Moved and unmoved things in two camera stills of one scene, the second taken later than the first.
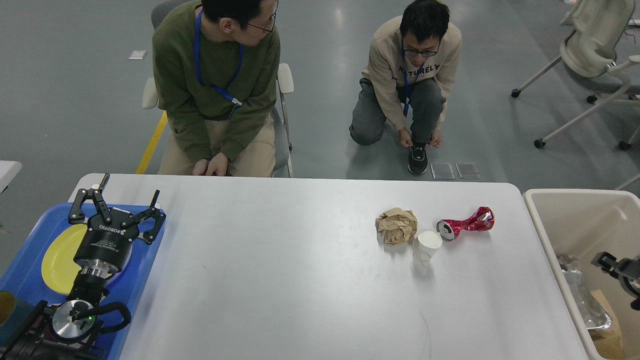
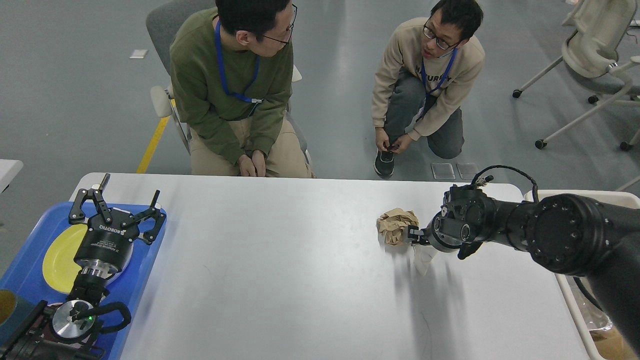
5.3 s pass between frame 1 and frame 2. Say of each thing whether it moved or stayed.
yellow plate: stayed
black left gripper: stayed
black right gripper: moved
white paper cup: stayed
